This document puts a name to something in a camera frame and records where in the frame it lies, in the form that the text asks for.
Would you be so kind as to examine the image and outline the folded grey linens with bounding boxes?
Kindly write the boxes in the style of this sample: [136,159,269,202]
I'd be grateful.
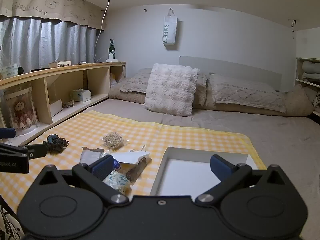
[301,61,320,81]

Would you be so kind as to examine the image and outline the dark scrunchie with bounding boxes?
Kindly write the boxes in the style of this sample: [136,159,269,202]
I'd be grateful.
[44,134,70,153]

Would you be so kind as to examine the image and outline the clear bag of rubber bands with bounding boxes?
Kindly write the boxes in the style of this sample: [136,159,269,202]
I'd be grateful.
[102,132,125,148]

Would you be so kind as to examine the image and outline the yellow checked mat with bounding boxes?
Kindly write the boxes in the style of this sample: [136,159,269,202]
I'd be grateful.
[0,110,267,211]

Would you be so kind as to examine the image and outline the white labelled container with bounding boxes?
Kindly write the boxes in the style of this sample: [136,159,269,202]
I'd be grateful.
[0,64,18,79]

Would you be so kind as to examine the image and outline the fluffy white pillow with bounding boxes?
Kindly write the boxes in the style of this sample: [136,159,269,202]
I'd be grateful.
[143,63,201,117]

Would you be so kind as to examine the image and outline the white cable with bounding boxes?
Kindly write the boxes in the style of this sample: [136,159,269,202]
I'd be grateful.
[93,0,113,63]

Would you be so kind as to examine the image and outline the black and white printed cloth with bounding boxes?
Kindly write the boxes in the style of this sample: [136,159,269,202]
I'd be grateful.
[0,197,26,240]

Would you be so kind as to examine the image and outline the white open shelf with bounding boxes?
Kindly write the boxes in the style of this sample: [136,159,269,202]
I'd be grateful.
[296,57,320,118]

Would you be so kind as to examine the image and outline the grey pouch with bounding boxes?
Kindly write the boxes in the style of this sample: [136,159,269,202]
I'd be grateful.
[79,147,105,166]

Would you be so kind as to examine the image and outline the grey headboard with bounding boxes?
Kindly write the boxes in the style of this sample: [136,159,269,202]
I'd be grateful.
[179,56,283,92]

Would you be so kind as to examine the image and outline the blue floral cloth item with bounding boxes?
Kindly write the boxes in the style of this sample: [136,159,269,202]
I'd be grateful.
[102,170,132,194]

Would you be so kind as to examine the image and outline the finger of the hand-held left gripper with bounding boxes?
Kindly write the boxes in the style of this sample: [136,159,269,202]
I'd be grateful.
[0,127,17,139]
[0,143,48,159]

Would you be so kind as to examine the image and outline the printed beige curtain valance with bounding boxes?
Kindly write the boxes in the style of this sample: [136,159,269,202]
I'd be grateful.
[0,0,107,29]

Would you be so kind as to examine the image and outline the white face mask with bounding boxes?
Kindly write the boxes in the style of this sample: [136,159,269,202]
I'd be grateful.
[104,149,150,165]

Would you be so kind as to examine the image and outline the green glass bottle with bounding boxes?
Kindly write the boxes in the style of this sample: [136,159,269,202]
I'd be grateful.
[108,39,116,61]

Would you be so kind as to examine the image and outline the white tissue box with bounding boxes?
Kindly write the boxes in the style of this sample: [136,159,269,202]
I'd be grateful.
[72,89,91,102]

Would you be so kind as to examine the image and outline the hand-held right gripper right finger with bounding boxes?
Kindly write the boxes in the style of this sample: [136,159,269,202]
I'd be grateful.
[195,154,290,204]

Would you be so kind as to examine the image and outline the wooden shelf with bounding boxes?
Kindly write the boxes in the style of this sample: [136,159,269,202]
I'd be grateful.
[0,61,127,147]

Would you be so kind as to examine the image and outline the grey curtain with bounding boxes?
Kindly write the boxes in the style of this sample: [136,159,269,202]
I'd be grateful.
[0,17,98,74]

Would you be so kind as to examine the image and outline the white shallow box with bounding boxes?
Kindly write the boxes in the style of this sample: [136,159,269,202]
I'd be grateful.
[150,146,258,197]

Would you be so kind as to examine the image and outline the beige knitted pillows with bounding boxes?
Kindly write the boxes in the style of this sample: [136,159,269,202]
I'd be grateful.
[109,67,314,117]

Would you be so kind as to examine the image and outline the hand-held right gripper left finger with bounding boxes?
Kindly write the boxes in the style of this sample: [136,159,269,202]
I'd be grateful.
[34,154,129,204]

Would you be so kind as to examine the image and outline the beige flat box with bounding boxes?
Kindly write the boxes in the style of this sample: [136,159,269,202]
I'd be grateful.
[48,60,72,69]

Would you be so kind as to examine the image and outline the plush doll in clear case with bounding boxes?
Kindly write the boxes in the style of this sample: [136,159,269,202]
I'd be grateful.
[4,87,40,131]

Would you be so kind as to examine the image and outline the brown wrapped item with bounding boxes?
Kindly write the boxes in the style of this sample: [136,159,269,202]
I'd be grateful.
[125,156,152,182]

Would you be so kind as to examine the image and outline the white board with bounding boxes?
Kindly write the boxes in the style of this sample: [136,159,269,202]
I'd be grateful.
[50,98,63,117]

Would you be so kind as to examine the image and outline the white hanging bag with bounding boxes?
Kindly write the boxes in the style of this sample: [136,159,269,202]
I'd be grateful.
[163,8,179,52]

